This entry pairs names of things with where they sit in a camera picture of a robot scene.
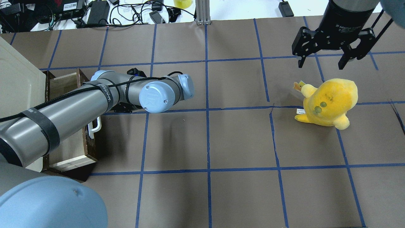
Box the dark brown wooden drawer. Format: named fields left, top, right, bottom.
left=41, top=69, right=97, bottom=183

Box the black power brick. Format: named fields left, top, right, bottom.
left=86, top=0, right=110, bottom=27

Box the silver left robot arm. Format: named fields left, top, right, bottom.
left=0, top=70, right=195, bottom=228

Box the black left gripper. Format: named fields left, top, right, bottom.
left=111, top=102, right=143, bottom=113

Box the aluminium frame post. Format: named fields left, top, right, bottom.
left=195, top=0, right=212, bottom=25

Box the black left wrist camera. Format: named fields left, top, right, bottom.
left=126, top=68, right=147, bottom=78

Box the yellow plush dinosaur toy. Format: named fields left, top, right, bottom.
left=293, top=78, right=358, bottom=130

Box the cream white cabinet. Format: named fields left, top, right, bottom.
left=1, top=38, right=49, bottom=176

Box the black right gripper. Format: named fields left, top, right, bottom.
left=292, top=0, right=378, bottom=70

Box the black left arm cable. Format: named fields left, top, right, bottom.
left=0, top=71, right=184, bottom=123

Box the white drawer handle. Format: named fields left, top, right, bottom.
left=87, top=116, right=102, bottom=139

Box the black power adapter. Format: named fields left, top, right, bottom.
left=278, top=0, right=294, bottom=17

